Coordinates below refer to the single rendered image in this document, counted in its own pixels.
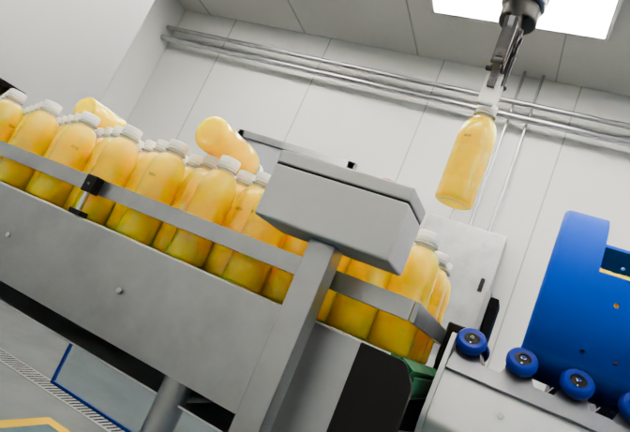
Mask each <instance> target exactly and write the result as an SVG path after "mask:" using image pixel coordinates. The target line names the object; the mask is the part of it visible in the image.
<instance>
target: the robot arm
mask: <svg viewBox="0 0 630 432"><path fill-rule="evenodd" d="M548 3H549V0H502V11H501V13H500V16H499V19H498V22H499V25H500V27H501V28H502V31H501V33H500V35H499V38H498V41H497V44H496V46H495V49H494V52H493V54H492V57H491V58H490V63H491V65H490V66H488V65H486V70H487V71H488V73H487V76H486V78H485V81H484V83H483V86H482V89H481V91H480V94H479V96H478V99H477V101H476V104H478V105H483V106H487V107H492V106H493V104H495V105H496V106H497V105H498V102H499V99H500V97H501V94H502V92H503V91H506V87H505V85H506V83H507V80H508V77H509V75H510V72H511V69H512V67H513V64H514V63H515V61H516V59H517V57H518V48H519V47H520V46H521V44H522V40H523V37H522V36H524V35H528V34H530V33H531V32H533V31H534V30H535V28H536V26H537V24H538V21H539V18H540V17H541V16H543V15H544V14H545V13H546V9H547V6H548ZM490 71H491V72H490Z"/></svg>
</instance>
